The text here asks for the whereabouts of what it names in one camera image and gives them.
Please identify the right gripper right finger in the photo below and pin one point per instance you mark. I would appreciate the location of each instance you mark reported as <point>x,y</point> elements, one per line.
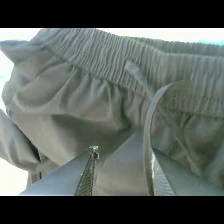
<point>186,180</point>

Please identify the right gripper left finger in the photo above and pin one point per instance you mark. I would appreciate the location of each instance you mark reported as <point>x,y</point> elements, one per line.
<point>66,178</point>

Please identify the grey trousers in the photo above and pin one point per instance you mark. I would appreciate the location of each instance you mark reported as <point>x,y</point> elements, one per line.
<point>100,90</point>

